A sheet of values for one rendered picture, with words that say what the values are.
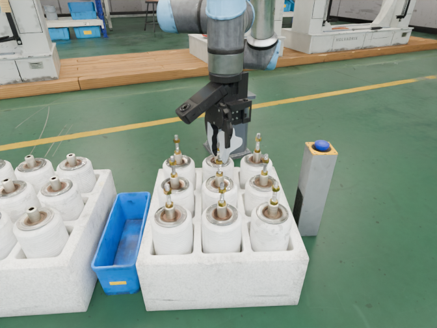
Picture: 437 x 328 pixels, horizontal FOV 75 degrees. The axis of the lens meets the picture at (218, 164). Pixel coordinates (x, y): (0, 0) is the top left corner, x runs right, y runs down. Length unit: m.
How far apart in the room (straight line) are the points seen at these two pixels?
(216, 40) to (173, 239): 0.42
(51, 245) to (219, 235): 0.38
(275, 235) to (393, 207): 0.67
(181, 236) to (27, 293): 0.39
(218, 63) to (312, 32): 2.84
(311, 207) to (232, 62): 0.52
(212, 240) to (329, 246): 0.45
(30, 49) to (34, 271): 2.07
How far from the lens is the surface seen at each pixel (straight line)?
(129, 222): 1.06
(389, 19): 4.34
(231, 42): 0.59
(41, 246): 0.77
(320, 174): 0.86
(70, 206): 0.85
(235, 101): 0.66
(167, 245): 0.67
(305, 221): 0.96
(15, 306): 0.92
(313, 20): 3.40
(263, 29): 1.13
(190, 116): 0.60
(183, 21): 0.72
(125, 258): 0.95
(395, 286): 0.98
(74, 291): 0.81
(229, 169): 0.84
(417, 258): 1.09
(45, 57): 2.59
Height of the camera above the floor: 0.70
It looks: 32 degrees down
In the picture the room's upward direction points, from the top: straight up
